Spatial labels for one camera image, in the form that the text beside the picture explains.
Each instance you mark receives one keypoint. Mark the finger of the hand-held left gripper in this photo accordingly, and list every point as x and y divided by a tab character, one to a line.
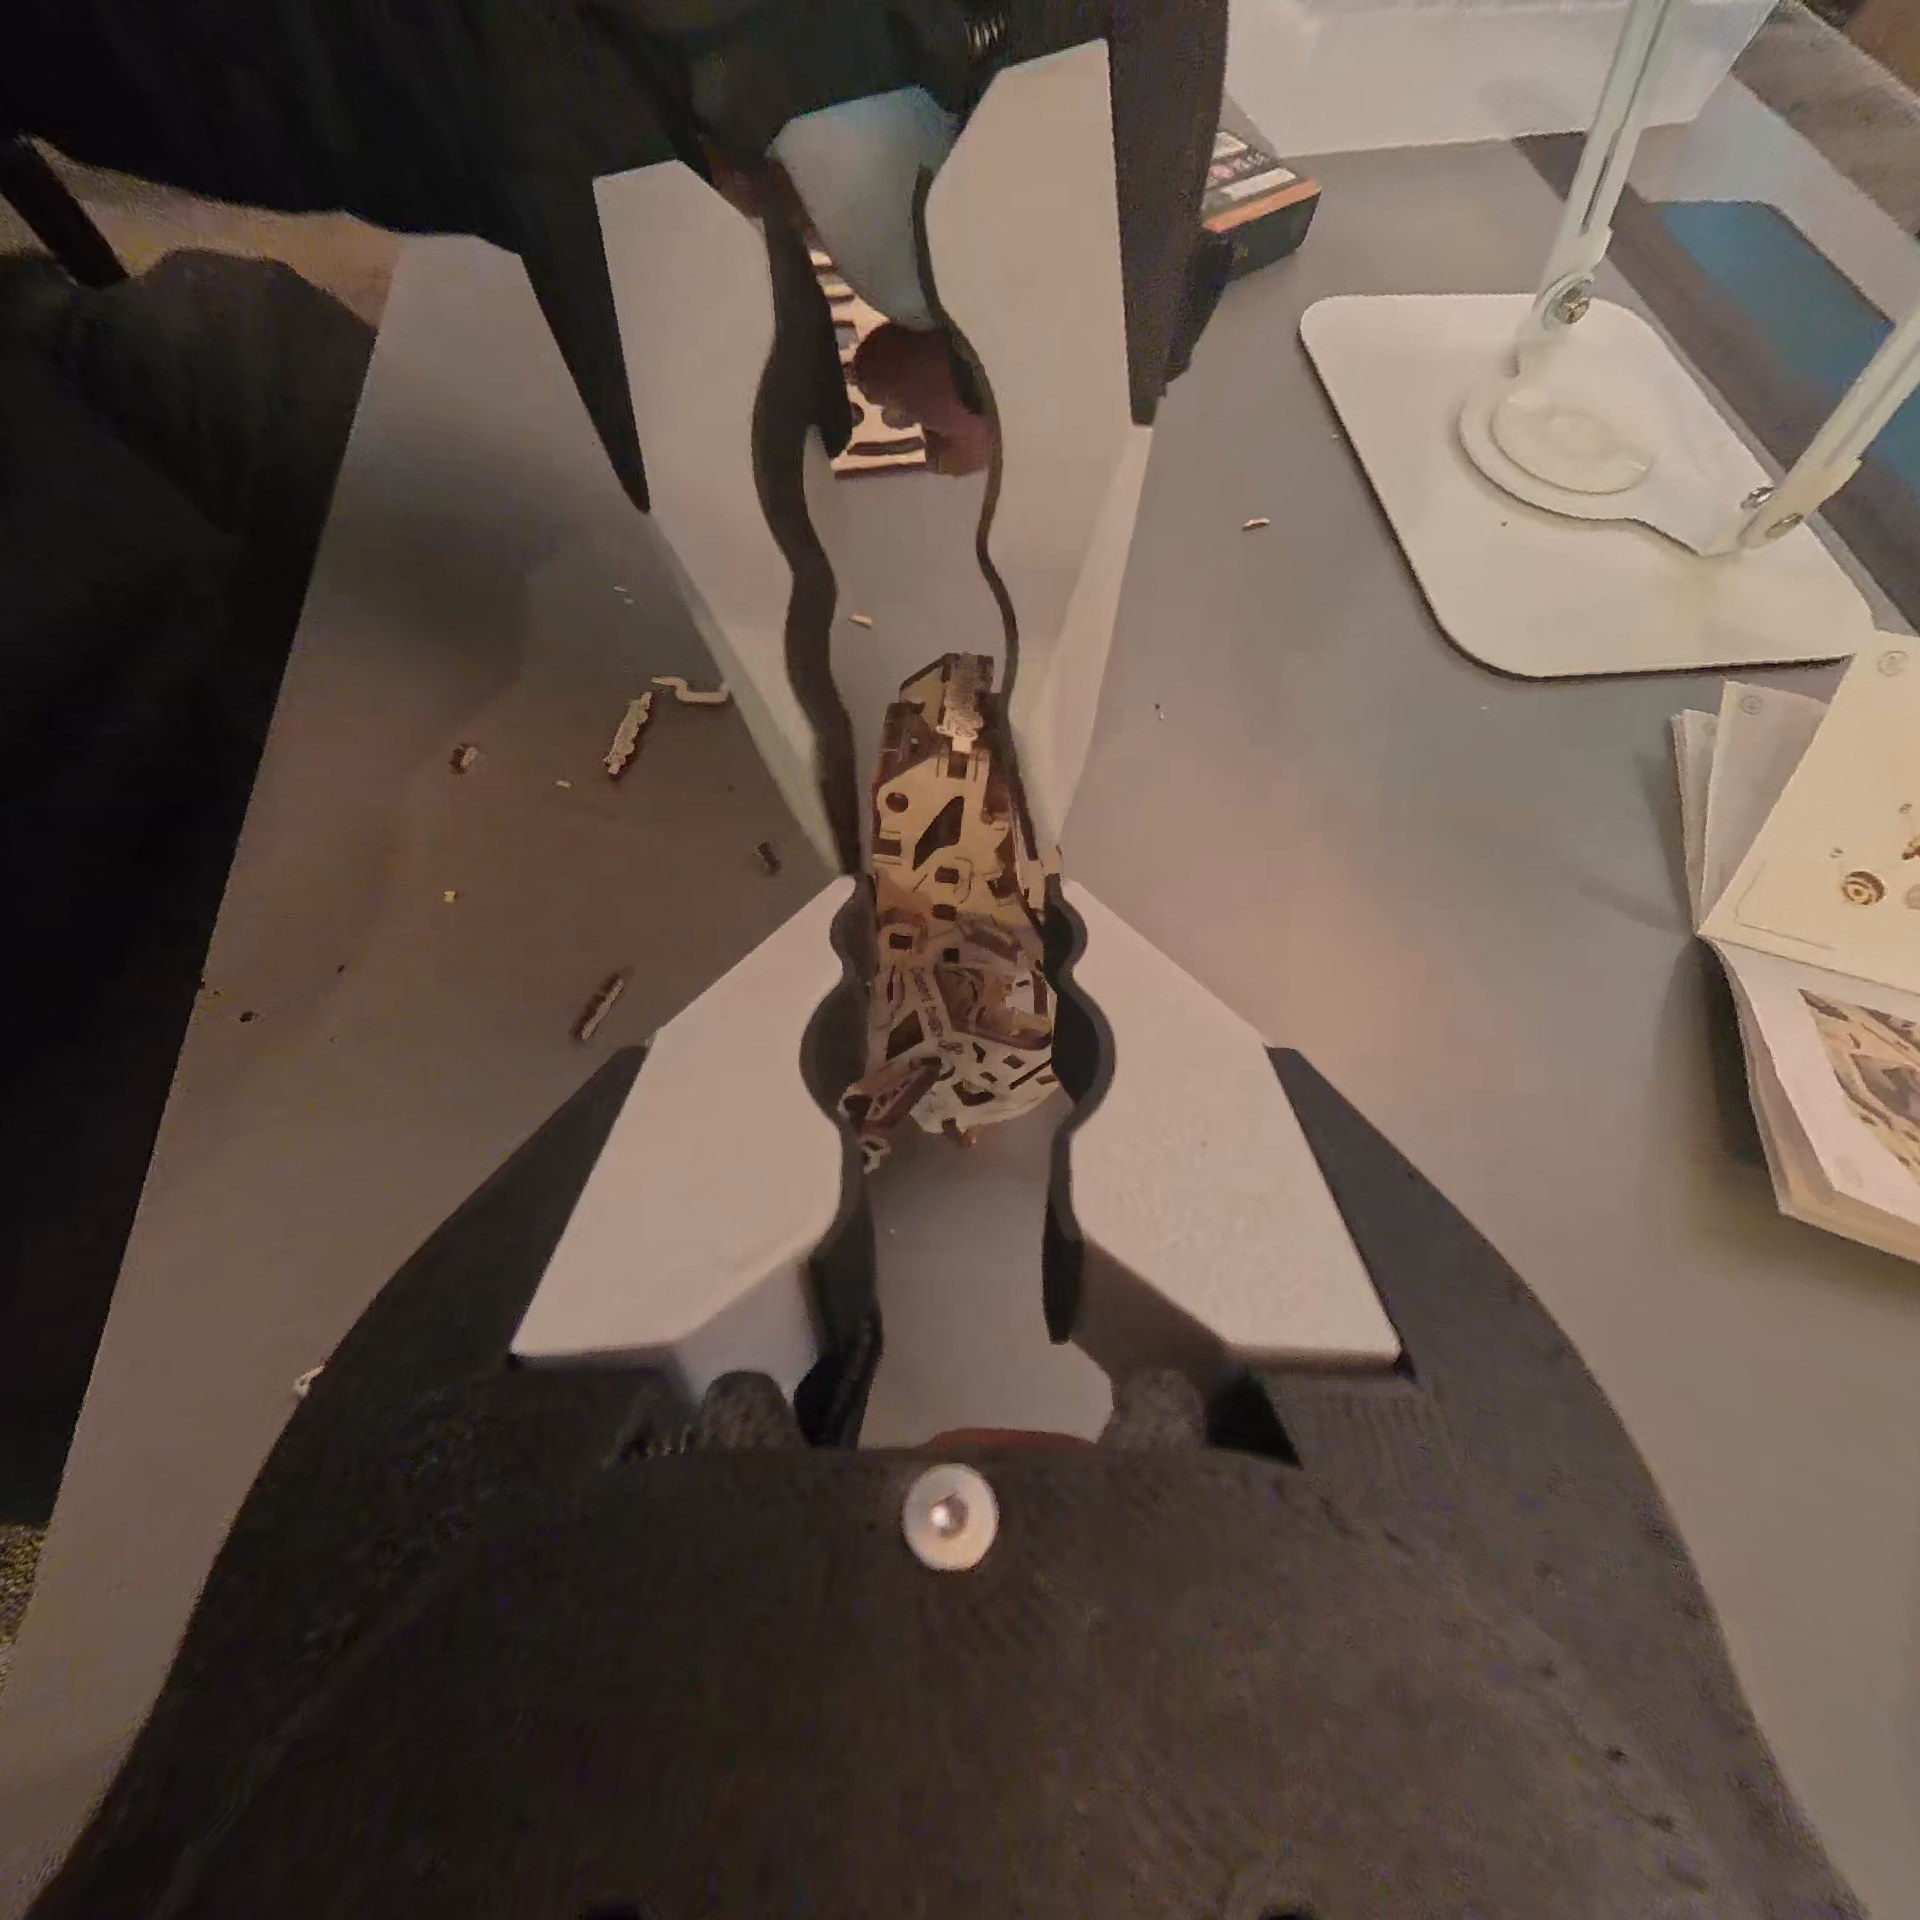
690	375
1065	375

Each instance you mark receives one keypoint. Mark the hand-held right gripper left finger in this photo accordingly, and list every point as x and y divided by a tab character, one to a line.
674	1201

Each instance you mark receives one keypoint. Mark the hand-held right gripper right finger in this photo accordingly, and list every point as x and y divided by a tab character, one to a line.
1229	1201

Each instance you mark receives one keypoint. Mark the wooden cutout parts sheet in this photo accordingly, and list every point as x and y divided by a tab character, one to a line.
869	436

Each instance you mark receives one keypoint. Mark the ornamented wooden bumper strip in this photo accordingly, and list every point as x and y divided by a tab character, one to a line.
960	705

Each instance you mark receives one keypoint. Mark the wooden model car chassis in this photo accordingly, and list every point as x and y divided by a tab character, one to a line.
960	839

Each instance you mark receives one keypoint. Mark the black model kit box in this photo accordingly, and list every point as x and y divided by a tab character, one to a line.
1267	196

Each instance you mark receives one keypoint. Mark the person's left hand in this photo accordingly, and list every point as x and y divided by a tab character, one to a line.
930	398

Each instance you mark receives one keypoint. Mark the small wooden bar part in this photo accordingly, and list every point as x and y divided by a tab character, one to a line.
600	1006

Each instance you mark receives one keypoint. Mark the short ornamented wooden strip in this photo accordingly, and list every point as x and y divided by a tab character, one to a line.
626	734

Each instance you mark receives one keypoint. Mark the clear plastic organizer box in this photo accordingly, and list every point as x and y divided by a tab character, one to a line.
1425	76

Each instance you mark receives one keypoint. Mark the white instruction booklet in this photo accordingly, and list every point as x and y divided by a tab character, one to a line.
1798	901

